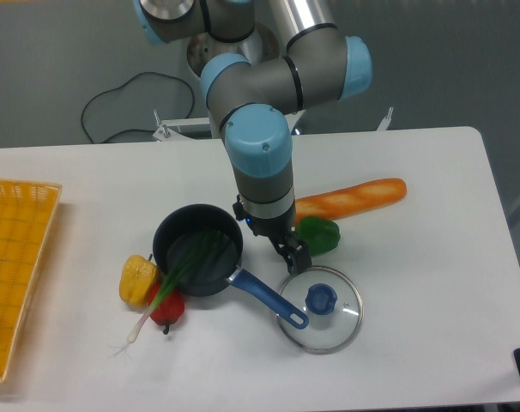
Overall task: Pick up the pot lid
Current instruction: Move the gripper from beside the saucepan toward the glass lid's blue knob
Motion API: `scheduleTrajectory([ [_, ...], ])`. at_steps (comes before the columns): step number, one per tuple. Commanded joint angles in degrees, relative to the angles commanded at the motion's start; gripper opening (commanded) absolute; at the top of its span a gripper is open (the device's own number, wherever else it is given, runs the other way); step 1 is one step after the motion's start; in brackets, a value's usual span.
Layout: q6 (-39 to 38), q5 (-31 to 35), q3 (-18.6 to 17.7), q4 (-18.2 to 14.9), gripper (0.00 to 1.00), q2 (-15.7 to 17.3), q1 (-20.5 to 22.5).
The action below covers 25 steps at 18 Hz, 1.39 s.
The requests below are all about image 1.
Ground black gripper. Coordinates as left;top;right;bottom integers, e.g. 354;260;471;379
233;195;312;274

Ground green spring onion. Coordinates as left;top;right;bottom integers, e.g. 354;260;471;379
115;229;229;356

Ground red bell pepper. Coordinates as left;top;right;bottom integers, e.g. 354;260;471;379
149;289;185;335

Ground black cable on floor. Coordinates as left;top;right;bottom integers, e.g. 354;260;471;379
80;70;196;144

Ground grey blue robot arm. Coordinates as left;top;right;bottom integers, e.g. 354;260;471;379
199;1;372;274

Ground orange baguette bread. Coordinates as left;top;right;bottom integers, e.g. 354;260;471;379
295;178;408;224

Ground glass pot lid blue knob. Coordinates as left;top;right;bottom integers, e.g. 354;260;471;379
277;265;364;354

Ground dark saucepan blue handle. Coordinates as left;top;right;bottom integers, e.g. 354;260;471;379
153;203;309;330

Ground green bell pepper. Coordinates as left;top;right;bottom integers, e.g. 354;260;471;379
295;216;341;256

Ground yellow woven basket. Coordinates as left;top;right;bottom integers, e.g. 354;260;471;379
0;179;62;383

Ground yellow bell pepper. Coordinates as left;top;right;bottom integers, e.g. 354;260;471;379
118;255;159;307

